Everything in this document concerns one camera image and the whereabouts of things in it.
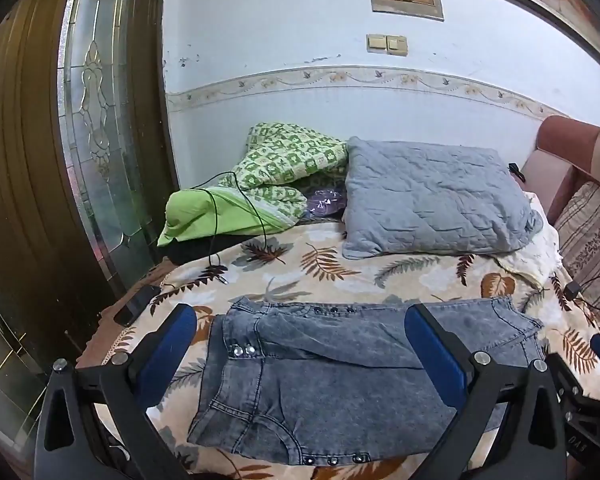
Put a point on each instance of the beige light switch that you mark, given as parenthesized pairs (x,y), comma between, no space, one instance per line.
(377,43)
(398,45)

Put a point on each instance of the black smartphone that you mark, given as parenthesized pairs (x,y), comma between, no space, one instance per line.
(137,305)

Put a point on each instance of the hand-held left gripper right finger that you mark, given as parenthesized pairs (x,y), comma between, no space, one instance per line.
(432,345)

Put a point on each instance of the cream bed sheet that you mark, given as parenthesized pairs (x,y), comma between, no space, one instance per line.
(535,255)

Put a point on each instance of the wooden door with glass pane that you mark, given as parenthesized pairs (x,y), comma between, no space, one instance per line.
(25,160)

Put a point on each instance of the purple plastic bag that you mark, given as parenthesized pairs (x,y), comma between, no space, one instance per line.
(325,202)

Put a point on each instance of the leaf print blanket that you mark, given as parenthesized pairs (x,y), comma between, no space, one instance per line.
(330,270)

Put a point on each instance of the grey-blue denim pants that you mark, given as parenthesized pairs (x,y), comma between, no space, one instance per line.
(330,375)

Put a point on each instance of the reddish brown sofa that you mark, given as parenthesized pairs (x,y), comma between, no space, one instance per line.
(560,135)

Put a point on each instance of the striped sofa cushion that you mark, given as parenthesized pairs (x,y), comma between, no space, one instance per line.
(595,240)

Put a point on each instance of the small black object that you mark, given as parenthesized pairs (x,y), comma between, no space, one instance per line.
(516,170)

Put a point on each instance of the dark cloth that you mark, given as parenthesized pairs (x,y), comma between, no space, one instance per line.
(200,252)

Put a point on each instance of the black charger plug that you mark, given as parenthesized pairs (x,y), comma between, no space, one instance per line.
(573,290)

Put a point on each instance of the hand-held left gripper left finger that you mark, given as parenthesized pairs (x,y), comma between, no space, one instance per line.
(172,345)

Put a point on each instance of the grey quilted pillow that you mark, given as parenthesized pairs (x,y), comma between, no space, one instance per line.
(430,195)

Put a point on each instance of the green patterned quilt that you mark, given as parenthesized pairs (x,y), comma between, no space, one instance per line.
(290,155)

